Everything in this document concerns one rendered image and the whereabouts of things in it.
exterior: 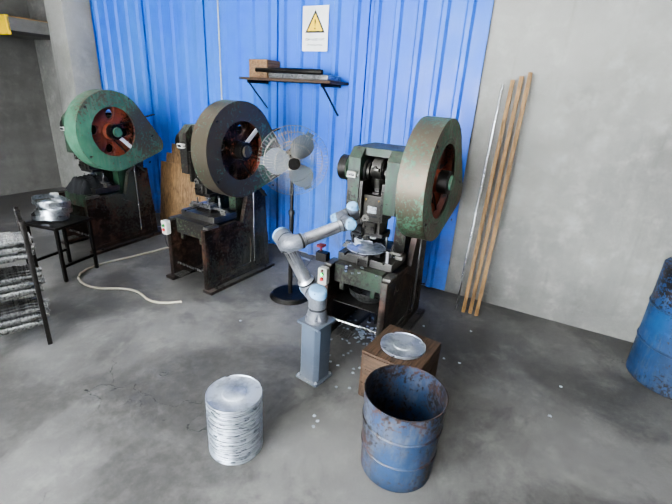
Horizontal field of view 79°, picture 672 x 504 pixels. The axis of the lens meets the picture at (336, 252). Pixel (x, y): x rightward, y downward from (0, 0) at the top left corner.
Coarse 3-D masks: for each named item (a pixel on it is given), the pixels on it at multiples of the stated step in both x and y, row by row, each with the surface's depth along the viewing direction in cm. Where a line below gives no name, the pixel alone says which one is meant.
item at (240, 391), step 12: (216, 384) 221; (228, 384) 221; (240, 384) 222; (252, 384) 222; (216, 396) 212; (228, 396) 212; (240, 396) 212; (252, 396) 214; (216, 408) 204; (228, 408) 205
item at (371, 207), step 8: (368, 192) 305; (376, 192) 299; (368, 200) 298; (376, 200) 295; (368, 208) 300; (376, 208) 297; (368, 216) 302; (376, 216) 299; (368, 224) 300; (376, 224) 300; (384, 224) 307; (368, 232) 302; (376, 232) 303
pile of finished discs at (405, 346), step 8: (384, 336) 272; (392, 336) 272; (400, 336) 273; (408, 336) 273; (416, 336) 273; (384, 344) 263; (392, 344) 263; (400, 344) 263; (408, 344) 263; (416, 344) 265; (424, 344) 265; (392, 352) 255; (400, 352) 256; (408, 352) 256; (416, 352) 257; (424, 352) 257
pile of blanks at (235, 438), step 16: (208, 416) 210; (224, 416) 202; (240, 416) 205; (256, 416) 212; (208, 432) 215; (224, 432) 206; (240, 432) 208; (256, 432) 216; (224, 448) 211; (240, 448) 212; (256, 448) 220; (224, 464) 214
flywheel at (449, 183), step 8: (448, 144) 284; (448, 152) 291; (440, 160) 283; (448, 160) 296; (448, 168) 300; (440, 176) 269; (448, 176) 268; (440, 184) 269; (448, 184) 269; (432, 192) 279; (440, 192) 274; (448, 192) 277; (440, 200) 303; (432, 208) 293; (440, 208) 301
